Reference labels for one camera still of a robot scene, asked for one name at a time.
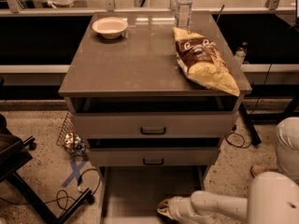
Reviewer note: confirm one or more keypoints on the clear water bottle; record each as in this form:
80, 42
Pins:
183, 13

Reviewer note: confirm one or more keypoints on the bottom open drawer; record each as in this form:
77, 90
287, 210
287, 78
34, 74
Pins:
132, 194

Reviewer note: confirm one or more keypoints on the middle grey drawer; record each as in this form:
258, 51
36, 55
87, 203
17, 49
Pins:
153, 151

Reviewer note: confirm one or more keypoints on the top grey drawer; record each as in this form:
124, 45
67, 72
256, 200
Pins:
132, 117

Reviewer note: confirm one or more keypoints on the beige trouser leg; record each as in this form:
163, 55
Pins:
287, 148

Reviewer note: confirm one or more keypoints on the white bowl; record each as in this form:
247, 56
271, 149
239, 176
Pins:
110, 27

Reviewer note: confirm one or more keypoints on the brown yellow chip bag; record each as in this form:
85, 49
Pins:
202, 63

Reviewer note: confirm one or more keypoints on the tan sneaker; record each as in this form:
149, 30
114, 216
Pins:
258, 169

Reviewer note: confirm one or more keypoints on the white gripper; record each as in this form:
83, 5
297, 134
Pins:
177, 205

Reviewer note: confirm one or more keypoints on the wire basket with snacks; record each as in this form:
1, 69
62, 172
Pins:
69, 140

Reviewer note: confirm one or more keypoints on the grey drawer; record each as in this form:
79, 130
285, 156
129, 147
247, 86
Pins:
153, 151
132, 117

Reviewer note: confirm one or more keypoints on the small bottle behind cabinet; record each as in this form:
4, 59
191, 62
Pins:
241, 52

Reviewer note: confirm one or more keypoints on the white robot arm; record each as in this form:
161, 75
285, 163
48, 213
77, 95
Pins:
273, 199

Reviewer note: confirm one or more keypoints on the grey drawer cabinet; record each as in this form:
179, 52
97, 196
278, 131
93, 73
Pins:
141, 62

